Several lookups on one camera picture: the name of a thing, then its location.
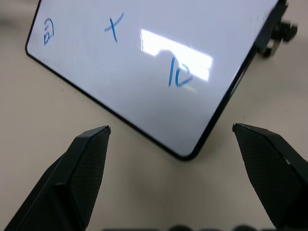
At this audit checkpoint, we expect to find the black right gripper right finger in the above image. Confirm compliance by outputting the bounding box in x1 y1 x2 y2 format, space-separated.
232 123 308 231

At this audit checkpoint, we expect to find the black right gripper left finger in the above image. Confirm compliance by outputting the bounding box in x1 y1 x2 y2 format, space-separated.
1 125 112 231

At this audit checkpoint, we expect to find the black whiteboard stand clamp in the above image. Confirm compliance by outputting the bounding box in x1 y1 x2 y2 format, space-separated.
256 0 299 58

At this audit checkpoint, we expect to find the white whiteboard with black frame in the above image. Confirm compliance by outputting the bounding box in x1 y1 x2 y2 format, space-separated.
25 0 287 161

